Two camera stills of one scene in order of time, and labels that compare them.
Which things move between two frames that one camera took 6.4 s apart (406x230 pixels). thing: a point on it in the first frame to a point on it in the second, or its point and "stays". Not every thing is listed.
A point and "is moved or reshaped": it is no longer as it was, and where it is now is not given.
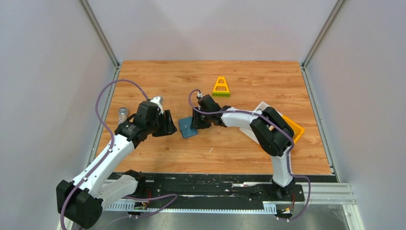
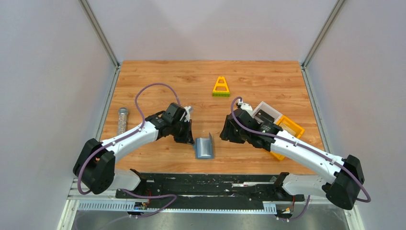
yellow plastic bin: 297,130 stays
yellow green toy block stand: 220,93 stays
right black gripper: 201,117 to 231,130
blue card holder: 185,125 is moved or reshaped
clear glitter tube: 123,114 stays
